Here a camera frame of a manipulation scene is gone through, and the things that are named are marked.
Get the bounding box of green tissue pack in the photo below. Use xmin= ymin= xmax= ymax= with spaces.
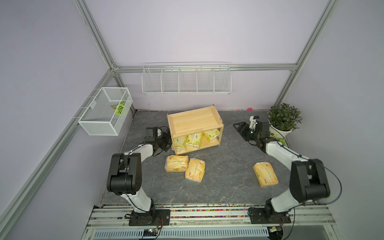
xmin=203 ymin=129 xmax=220 ymax=142
xmin=172 ymin=136 xmax=187 ymax=151
xmin=186 ymin=132 xmax=203 ymax=149

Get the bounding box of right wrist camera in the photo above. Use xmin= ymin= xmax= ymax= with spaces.
xmin=250 ymin=116 xmax=260 ymax=130

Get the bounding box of orange tissue pack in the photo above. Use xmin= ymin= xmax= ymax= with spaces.
xmin=185 ymin=158 xmax=206 ymax=183
xmin=253 ymin=162 xmax=279 ymax=188
xmin=165 ymin=155 xmax=189 ymax=173

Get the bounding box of green leaf toy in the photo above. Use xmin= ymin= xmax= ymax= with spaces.
xmin=112 ymin=101 xmax=126 ymax=116

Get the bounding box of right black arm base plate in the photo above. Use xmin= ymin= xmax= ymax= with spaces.
xmin=247 ymin=207 xmax=292 ymax=225

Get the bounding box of long white wire wall basket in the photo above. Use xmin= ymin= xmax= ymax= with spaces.
xmin=141 ymin=62 xmax=232 ymax=95

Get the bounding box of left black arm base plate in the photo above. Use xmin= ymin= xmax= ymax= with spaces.
xmin=125 ymin=209 xmax=171 ymax=226

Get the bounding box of large potted green plant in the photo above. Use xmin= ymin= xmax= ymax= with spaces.
xmin=268 ymin=103 xmax=303 ymax=139

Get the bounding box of aluminium front rail frame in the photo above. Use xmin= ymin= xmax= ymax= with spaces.
xmin=80 ymin=179 xmax=346 ymax=240

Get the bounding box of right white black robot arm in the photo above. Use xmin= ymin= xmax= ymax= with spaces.
xmin=233 ymin=121 xmax=331 ymax=215

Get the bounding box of small potted succulent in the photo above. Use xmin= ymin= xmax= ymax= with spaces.
xmin=277 ymin=138 xmax=287 ymax=146

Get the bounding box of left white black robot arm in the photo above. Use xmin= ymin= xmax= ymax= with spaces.
xmin=107 ymin=126 xmax=172 ymax=216

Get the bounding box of white wire side basket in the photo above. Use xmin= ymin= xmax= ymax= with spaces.
xmin=78 ymin=87 xmax=133 ymax=136

